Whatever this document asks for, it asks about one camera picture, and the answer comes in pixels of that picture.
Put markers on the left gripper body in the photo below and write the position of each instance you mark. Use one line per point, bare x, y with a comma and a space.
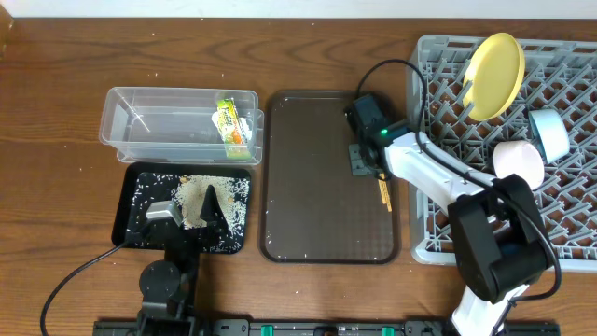
187, 231

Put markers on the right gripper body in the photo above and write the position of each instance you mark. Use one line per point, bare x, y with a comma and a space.
378, 169

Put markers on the wooden chopstick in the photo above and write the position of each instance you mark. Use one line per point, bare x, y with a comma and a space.
383, 189
388, 206

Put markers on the green snack wrapper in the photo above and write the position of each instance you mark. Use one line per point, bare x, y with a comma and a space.
234, 152

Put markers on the white tissue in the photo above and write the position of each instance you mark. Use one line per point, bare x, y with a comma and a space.
234, 131

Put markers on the yellow plate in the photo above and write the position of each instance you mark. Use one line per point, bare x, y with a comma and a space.
495, 72

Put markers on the pink bowl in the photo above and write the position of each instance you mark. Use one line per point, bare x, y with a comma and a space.
519, 158

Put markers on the blue bowl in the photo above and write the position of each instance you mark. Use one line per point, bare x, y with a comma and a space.
547, 125

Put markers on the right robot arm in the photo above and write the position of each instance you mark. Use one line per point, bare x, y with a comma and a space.
499, 240

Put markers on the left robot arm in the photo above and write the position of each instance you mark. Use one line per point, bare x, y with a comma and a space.
168, 285

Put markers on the black waste tray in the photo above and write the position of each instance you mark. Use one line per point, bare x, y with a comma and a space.
140, 167

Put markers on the clear plastic waste bin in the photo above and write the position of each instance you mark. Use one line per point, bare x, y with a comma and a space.
179, 125

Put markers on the grey dishwasher rack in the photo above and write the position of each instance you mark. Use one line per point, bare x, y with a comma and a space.
559, 75

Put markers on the dark brown serving tray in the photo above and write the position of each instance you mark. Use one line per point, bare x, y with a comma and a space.
314, 210

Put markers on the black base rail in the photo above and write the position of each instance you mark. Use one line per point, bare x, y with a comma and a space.
239, 327

